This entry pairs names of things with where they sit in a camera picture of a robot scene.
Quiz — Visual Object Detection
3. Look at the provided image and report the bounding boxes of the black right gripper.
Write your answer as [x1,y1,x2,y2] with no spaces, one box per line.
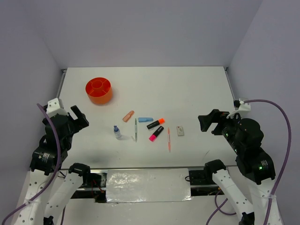
[197,107,243,151]

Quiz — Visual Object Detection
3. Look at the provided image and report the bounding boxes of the orange slim pen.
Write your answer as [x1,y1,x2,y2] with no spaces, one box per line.
[167,127,171,152]

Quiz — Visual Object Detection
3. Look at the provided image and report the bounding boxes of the green clear pen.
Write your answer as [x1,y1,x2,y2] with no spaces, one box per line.
[131,118,137,143]

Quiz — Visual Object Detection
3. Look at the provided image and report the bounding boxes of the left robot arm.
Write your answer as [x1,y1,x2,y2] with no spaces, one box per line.
[10,102,92,225]

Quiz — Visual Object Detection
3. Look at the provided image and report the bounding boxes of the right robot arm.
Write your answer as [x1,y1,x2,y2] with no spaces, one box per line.
[198,109,283,225]

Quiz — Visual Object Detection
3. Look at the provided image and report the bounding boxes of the orange round divided container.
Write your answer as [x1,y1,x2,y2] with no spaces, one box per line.
[85,77,113,105]

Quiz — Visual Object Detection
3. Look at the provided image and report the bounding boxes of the white eraser red label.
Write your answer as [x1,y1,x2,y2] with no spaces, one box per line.
[176,126,184,136]

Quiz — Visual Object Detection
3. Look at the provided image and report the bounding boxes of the small blue-capped glue bottle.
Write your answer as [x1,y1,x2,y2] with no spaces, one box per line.
[113,125,122,139]

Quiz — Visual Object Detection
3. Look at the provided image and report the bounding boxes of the orange translucent pen cap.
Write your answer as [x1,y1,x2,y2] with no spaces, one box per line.
[122,110,135,122]

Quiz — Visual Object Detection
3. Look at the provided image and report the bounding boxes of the black highlighter orange cap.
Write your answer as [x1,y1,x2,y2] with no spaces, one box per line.
[147,118,165,129]

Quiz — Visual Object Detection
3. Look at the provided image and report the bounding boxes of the black highlighter pink cap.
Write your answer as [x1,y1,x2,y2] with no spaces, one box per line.
[149,126,164,142]

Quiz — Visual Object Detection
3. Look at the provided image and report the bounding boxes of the blue translucent pen cap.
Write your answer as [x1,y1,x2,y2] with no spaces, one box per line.
[138,117,153,123]

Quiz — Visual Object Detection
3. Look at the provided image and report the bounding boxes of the reflective silver front panel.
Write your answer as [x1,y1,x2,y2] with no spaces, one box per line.
[106,168,192,203]

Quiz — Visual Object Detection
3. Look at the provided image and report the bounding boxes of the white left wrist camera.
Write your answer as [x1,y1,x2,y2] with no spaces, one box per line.
[46,98,66,118]

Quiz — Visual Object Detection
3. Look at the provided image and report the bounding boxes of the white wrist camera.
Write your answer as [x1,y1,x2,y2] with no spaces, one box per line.
[226,98,251,119]
[46,98,66,118]

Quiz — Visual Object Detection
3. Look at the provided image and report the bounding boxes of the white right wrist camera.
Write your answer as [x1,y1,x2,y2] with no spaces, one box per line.
[226,98,251,119]

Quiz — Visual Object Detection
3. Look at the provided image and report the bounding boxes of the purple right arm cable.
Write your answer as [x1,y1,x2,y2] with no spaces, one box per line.
[205,99,292,225]

